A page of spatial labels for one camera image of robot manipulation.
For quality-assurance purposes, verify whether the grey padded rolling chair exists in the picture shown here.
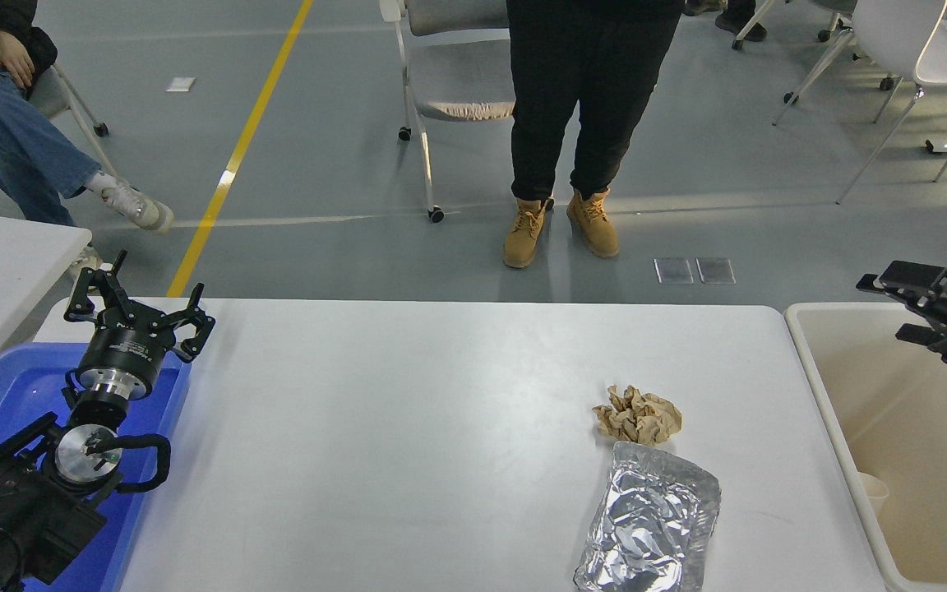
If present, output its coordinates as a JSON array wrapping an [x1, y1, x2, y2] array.
[[379, 0, 517, 224]]

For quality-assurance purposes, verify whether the white plastic chair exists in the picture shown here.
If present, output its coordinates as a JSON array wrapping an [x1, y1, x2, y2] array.
[[835, 0, 947, 206]]

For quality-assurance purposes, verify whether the blue plastic tray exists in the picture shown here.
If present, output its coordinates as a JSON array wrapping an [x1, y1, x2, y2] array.
[[0, 343, 195, 592]]

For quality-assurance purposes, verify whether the standing person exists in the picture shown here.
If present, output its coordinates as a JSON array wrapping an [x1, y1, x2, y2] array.
[[503, 0, 686, 269]]

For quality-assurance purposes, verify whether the person in dark shoes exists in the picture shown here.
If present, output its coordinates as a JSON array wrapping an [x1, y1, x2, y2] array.
[[683, 0, 768, 42]]

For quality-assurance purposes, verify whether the grey chair with casters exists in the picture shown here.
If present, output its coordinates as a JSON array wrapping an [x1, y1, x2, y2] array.
[[730, 0, 900, 128]]

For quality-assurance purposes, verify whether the seated person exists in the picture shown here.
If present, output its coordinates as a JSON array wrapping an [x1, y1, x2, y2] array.
[[0, 0, 175, 276]]

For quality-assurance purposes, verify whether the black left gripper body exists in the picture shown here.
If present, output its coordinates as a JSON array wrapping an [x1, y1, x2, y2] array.
[[77, 317, 173, 388]]

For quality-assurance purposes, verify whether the large pale plastic bin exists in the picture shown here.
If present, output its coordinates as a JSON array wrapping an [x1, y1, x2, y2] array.
[[784, 302, 947, 592]]

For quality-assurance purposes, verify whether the seated person's hand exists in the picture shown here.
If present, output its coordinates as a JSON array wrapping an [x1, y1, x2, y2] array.
[[0, 31, 35, 90]]

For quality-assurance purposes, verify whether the tan paper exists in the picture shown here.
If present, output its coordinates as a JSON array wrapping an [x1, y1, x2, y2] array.
[[592, 385, 683, 447]]

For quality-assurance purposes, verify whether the foil tray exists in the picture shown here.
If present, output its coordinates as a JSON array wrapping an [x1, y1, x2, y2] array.
[[572, 441, 722, 592]]

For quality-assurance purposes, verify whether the white paper cup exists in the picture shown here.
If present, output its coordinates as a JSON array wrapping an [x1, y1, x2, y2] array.
[[856, 471, 890, 517]]

